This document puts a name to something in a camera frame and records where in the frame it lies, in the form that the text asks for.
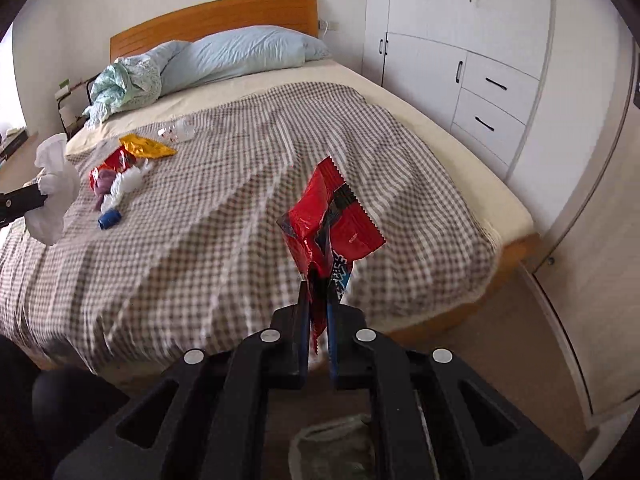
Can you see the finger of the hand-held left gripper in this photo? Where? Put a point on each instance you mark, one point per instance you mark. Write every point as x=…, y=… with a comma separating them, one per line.
x=20, y=200

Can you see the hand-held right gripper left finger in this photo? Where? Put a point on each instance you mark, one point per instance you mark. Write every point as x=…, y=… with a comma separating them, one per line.
x=303, y=330

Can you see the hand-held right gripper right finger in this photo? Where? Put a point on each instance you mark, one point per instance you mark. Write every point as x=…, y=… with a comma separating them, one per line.
x=331, y=350

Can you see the white tissue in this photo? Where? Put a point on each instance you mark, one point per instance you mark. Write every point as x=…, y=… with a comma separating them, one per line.
x=57, y=210

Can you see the clear plastic garbage bag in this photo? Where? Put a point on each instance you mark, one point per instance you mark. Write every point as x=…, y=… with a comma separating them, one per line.
x=330, y=450

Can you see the clear plastic wrap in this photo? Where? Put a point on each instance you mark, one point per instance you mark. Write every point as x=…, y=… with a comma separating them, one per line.
x=130, y=177

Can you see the red and black snack wrapper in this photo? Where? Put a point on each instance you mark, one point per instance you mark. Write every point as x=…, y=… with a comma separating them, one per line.
x=320, y=210

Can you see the windowsill clutter pile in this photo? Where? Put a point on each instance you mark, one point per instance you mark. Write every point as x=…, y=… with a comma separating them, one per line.
x=12, y=142

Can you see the purple crumpled wrapper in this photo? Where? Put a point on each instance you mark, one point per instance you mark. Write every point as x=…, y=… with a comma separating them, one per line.
x=105, y=180

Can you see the small blue cylinder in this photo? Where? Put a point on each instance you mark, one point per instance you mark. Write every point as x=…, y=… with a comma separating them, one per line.
x=110, y=220

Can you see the green and white box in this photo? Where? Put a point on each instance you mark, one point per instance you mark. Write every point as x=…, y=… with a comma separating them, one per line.
x=62, y=91

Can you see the black-framed bedside table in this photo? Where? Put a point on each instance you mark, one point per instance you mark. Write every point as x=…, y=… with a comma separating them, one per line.
x=80, y=85

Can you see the yellow snack wrapper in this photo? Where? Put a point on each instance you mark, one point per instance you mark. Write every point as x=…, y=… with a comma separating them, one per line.
x=147, y=147

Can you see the green floral quilt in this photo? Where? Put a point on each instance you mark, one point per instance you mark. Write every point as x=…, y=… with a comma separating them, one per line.
x=125, y=85

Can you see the person's leg in black trousers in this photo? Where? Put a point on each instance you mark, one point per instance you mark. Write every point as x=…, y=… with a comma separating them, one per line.
x=50, y=410

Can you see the beige bed sheet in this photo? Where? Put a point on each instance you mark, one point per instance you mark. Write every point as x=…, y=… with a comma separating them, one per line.
x=350, y=80

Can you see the light blue pillow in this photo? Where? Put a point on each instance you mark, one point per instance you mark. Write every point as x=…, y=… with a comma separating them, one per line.
x=240, y=50

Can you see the wooden bed checkered cover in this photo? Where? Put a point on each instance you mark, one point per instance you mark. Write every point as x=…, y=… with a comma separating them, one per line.
x=225, y=12

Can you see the white room door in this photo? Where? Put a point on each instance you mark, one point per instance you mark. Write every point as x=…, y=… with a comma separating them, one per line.
x=595, y=235

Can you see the white wardrobe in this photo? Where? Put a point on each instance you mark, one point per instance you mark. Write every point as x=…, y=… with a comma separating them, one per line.
x=450, y=35

